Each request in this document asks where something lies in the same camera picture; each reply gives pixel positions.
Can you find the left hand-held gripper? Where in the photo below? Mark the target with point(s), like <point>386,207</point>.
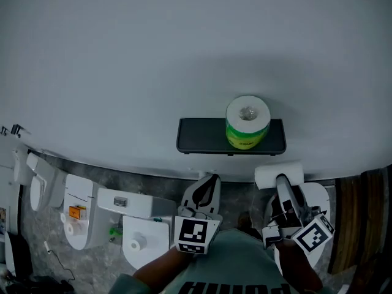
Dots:
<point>196,234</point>

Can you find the green bottle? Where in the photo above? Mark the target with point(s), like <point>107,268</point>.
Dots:
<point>115,231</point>

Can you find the person's left forearm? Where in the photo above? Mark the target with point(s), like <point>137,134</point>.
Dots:
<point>159,268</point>

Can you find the black gear bag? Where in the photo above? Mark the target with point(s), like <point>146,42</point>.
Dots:
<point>36,285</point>

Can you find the person's right forearm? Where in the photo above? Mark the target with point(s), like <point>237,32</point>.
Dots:
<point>300,268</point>

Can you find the white side cabinet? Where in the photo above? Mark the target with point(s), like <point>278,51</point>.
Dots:
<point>9,188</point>

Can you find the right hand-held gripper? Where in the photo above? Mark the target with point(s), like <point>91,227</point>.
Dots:
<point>315,233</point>

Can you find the white slim toilet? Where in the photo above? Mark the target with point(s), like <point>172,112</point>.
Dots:
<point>49,179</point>

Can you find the white tankless smart toilet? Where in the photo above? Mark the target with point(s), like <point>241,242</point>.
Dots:
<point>79,185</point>

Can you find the small black wall hook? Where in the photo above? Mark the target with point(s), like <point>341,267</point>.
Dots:
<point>3,130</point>

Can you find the white oval lid toilet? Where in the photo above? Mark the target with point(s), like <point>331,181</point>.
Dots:
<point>318,194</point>

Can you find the black paper holder shelf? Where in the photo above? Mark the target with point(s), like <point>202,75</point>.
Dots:
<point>202,136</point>

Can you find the green toilet paper roll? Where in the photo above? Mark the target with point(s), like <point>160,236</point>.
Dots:
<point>245,133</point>

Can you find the white toilet with tank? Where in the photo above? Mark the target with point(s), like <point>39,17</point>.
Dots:
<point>153,253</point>

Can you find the large black wall hook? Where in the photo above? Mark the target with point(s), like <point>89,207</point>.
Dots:
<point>16,130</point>

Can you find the brown wooden panel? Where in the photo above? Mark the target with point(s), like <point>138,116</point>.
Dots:
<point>352,219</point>

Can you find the small white cap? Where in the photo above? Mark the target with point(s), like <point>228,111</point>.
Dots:
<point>63,218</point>

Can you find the dark cabinet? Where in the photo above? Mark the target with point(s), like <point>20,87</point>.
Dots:
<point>376,274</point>

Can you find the person's dark shoe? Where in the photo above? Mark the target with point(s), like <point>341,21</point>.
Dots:
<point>248,225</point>

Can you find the orange box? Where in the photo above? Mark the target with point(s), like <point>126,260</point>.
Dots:
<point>76,213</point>

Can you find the person's teal printed shirt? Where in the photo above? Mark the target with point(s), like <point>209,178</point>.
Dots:
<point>239,256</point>

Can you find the white wall pipe fitting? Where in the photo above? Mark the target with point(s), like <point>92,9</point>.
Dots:
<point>202,174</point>

